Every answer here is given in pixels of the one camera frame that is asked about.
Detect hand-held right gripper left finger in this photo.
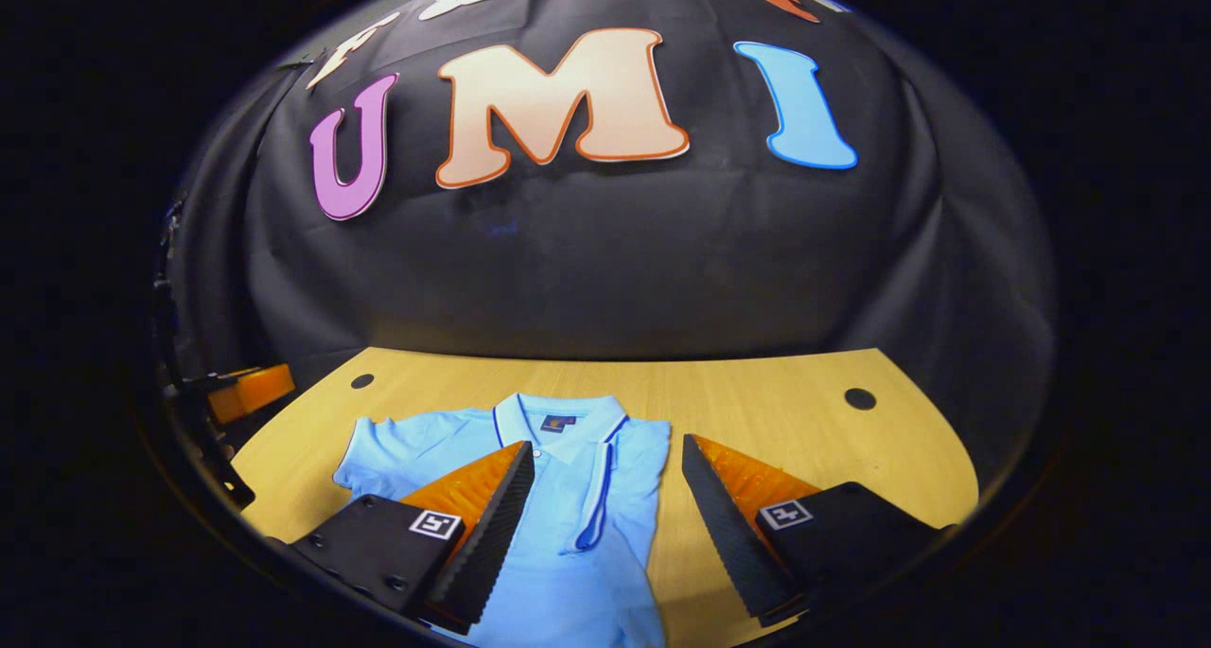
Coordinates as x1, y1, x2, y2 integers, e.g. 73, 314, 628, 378
289, 442, 535, 635

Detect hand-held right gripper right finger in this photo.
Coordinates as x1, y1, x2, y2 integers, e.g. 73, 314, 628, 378
681, 433, 947, 628

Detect light blue T-shirt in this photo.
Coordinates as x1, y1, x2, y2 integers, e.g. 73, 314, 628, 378
333, 393, 673, 648

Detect black backdrop cloth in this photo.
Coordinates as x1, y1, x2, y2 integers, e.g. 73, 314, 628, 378
156, 0, 1059, 498

